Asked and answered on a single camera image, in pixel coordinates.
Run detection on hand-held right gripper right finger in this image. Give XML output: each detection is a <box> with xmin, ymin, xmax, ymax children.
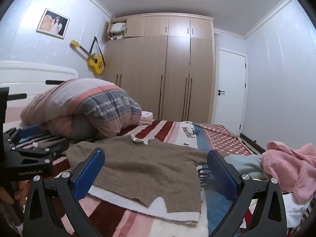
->
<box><xmin>207</xmin><ymin>150</ymin><xmax>289</xmax><ymax>237</ymax></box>

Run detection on white bed headboard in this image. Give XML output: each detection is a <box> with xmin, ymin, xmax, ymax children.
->
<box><xmin>0</xmin><ymin>61</ymin><xmax>79</xmax><ymax>109</ymax></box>

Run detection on pink garment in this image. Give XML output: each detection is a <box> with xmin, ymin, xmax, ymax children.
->
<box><xmin>261</xmin><ymin>141</ymin><xmax>316</xmax><ymax>203</ymax></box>

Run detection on grey-blue garment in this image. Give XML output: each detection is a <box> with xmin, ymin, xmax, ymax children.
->
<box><xmin>223</xmin><ymin>154</ymin><xmax>268</xmax><ymax>181</ymax></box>

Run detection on wooden wardrobe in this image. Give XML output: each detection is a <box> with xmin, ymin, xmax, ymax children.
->
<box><xmin>102</xmin><ymin>13</ymin><xmax>215</xmax><ymax>124</ymax></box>

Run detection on striped printed blanket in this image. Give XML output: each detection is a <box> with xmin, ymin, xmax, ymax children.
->
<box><xmin>2</xmin><ymin>120</ymin><xmax>262</xmax><ymax>237</ymax></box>

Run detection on brown knitted sweater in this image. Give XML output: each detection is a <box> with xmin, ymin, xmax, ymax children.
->
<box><xmin>66</xmin><ymin>135</ymin><xmax>231</xmax><ymax>225</ymax></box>

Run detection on white garment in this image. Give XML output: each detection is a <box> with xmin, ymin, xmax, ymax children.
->
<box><xmin>281</xmin><ymin>193</ymin><xmax>314</xmax><ymax>229</ymax></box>

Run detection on red polka dot sheet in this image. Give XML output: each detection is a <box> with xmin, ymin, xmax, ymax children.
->
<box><xmin>199</xmin><ymin>123</ymin><xmax>253</xmax><ymax>156</ymax></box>

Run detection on black guitar strap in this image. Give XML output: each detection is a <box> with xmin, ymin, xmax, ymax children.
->
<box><xmin>88</xmin><ymin>36</ymin><xmax>105</xmax><ymax>70</ymax></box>

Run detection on yellow guitar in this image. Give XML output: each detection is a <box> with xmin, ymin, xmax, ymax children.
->
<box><xmin>70</xmin><ymin>39</ymin><xmax>105</xmax><ymax>74</ymax></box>

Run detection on small white-pink cloth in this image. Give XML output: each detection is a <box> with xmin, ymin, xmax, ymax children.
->
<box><xmin>136</xmin><ymin>111</ymin><xmax>154</xmax><ymax>126</ymax></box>

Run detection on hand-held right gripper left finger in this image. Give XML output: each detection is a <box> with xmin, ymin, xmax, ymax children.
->
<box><xmin>22</xmin><ymin>148</ymin><xmax>106</xmax><ymax>237</ymax></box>

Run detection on folded linens in wardrobe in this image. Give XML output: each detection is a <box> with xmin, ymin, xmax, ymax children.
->
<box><xmin>108</xmin><ymin>22</ymin><xmax>127</xmax><ymax>40</ymax></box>

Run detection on striped folded duvet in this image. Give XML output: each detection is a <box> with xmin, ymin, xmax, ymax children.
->
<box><xmin>20</xmin><ymin>78</ymin><xmax>143</xmax><ymax>140</ymax></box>

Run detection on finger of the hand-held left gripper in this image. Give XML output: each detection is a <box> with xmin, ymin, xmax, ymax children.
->
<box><xmin>3</xmin><ymin>125</ymin><xmax>43</xmax><ymax>151</ymax></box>
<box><xmin>10</xmin><ymin>138</ymin><xmax>70</xmax><ymax>165</ymax></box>

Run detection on white door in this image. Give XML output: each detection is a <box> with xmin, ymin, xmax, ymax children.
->
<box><xmin>214</xmin><ymin>48</ymin><xmax>248</xmax><ymax>136</ymax></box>

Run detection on framed wall picture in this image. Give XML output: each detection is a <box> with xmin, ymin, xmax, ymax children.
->
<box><xmin>36</xmin><ymin>8</ymin><xmax>70</xmax><ymax>39</ymax></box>

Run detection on person's left hand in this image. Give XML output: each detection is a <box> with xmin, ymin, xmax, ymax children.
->
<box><xmin>0</xmin><ymin>180</ymin><xmax>26</xmax><ymax>206</ymax></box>

